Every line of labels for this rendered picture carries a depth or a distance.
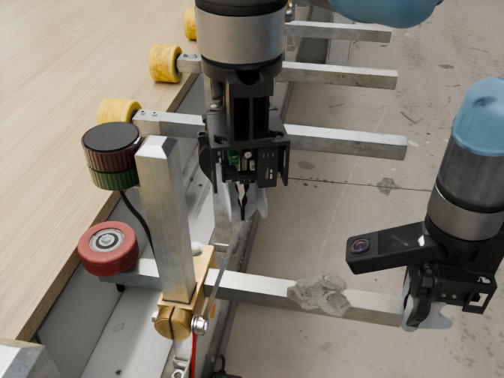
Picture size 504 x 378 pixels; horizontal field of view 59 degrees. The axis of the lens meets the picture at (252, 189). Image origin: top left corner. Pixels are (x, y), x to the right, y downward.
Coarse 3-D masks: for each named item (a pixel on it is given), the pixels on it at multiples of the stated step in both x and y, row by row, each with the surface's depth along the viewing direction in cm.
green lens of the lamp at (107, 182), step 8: (88, 168) 46; (96, 176) 46; (104, 176) 45; (112, 176) 45; (120, 176) 46; (128, 176) 46; (136, 176) 47; (96, 184) 47; (104, 184) 46; (112, 184) 46; (120, 184) 46; (128, 184) 47
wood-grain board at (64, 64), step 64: (0, 0) 146; (64, 0) 146; (128, 0) 146; (192, 0) 146; (0, 64) 109; (64, 64) 109; (128, 64) 109; (0, 128) 87; (64, 128) 87; (0, 192) 72; (64, 192) 72; (0, 256) 61; (64, 256) 61; (0, 320) 54
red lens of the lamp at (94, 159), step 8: (136, 128) 47; (136, 144) 45; (88, 152) 44; (96, 152) 44; (104, 152) 44; (112, 152) 44; (120, 152) 44; (128, 152) 45; (88, 160) 45; (96, 160) 44; (104, 160) 44; (112, 160) 44; (120, 160) 45; (128, 160) 45; (96, 168) 45; (104, 168) 45; (112, 168) 45; (120, 168) 45
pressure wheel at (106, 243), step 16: (112, 224) 65; (80, 240) 63; (96, 240) 63; (112, 240) 63; (128, 240) 63; (80, 256) 62; (96, 256) 61; (112, 256) 61; (128, 256) 62; (96, 272) 62; (112, 272) 62
